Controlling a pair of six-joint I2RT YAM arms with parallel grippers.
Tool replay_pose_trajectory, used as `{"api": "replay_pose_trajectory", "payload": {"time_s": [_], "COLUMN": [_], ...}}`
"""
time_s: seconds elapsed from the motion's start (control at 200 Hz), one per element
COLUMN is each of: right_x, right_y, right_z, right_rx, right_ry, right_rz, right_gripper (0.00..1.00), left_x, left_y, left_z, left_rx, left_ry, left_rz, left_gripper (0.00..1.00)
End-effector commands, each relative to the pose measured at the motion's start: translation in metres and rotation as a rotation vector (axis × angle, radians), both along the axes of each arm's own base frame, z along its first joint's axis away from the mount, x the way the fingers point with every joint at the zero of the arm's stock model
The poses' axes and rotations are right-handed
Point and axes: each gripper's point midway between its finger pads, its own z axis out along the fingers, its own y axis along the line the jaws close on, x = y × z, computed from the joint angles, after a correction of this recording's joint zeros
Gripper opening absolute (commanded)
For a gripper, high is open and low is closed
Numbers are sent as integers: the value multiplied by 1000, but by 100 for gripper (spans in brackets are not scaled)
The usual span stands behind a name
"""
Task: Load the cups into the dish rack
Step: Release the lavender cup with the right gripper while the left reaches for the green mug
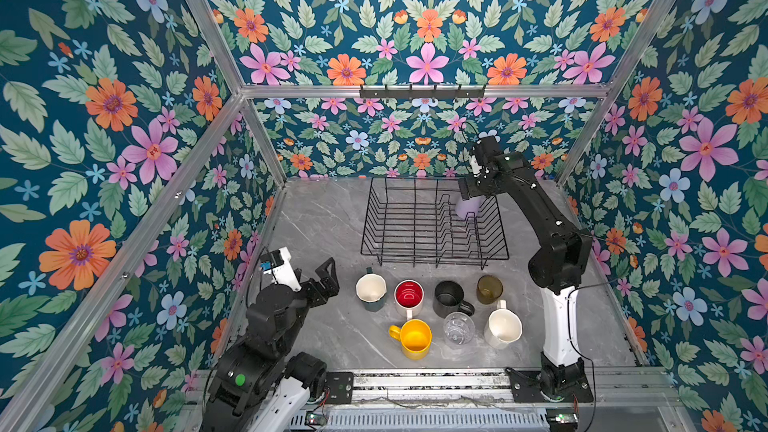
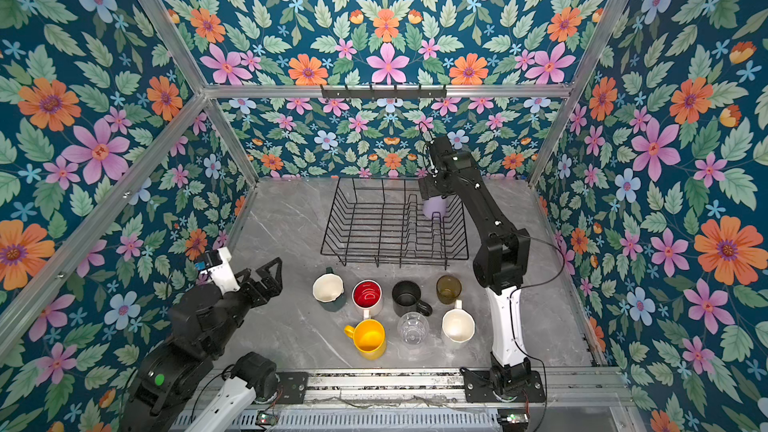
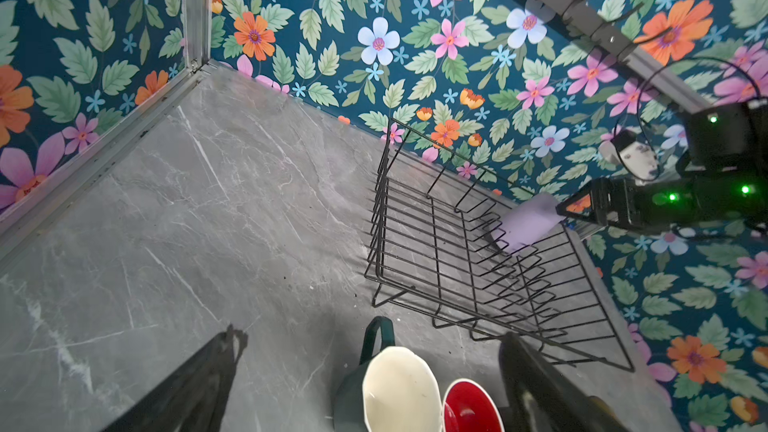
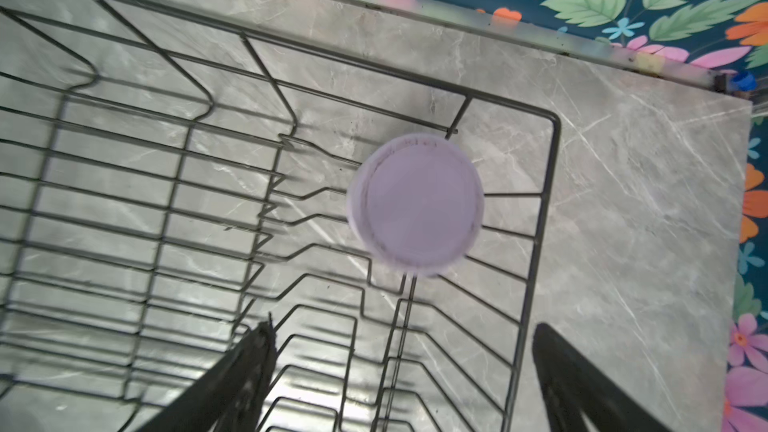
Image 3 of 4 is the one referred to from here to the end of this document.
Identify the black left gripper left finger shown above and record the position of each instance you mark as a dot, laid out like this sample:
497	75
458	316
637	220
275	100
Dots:
194	397

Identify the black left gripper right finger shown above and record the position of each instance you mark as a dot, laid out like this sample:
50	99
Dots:
541	398

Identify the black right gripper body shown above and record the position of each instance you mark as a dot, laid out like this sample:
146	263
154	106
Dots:
623	204

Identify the white mug red inside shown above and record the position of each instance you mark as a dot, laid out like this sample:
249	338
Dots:
467	407

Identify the lilac cup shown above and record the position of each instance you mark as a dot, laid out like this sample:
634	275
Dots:
527	223

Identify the green mug cream inside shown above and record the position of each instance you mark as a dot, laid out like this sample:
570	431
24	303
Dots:
392	389

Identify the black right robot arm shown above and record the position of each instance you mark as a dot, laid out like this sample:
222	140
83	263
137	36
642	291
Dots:
722	177

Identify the black wire dish rack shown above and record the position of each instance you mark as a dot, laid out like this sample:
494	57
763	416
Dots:
442	245

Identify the aluminium frame post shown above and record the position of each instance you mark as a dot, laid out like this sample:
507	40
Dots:
197	27

